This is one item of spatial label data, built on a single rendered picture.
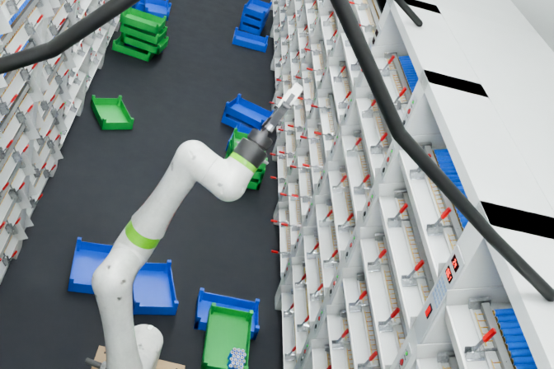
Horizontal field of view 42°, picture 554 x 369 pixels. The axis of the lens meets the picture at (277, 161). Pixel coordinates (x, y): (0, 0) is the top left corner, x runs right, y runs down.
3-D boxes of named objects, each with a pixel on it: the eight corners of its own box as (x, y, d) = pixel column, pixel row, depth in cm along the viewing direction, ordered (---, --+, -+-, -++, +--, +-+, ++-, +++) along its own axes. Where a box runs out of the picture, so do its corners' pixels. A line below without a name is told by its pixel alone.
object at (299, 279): (297, 369, 297) (295, 346, 290) (292, 272, 348) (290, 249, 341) (345, 366, 297) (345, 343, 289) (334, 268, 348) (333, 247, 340)
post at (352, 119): (274, 309, 362) (393, 1, 274) (274, 296, 370) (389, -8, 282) (312, 316, 365) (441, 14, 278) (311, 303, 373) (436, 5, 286)
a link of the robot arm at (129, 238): (132, 283, 232) (100, 263, 231) (145, 261, 244) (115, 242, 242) (157, 248, 224) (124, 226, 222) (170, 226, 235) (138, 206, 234)
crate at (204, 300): (193, 329, 336) (197, 317, 332) (196, 298, 353) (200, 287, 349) (255, 340, 341) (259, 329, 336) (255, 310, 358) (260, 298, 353)
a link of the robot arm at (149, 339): (110, 381, 252) (119, 344, 242) (126, 352, 265) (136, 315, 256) (144, 394, 251) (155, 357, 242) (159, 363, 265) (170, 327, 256)
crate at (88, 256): (75, 248, 358) (77, 236, 354) (115, 254, 363) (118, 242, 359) (67, 291, 334) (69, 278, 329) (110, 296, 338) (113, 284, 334)
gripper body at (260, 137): (264, 152, 221) (281, 128, 221) (267, 151, 212) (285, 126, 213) (244, 138, 220) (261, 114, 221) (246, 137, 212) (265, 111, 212)
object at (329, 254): (325, 305, 278) (323, 278, 270) (316, 212, 329) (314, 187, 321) (377, 302, 277) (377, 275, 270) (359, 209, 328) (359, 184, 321)
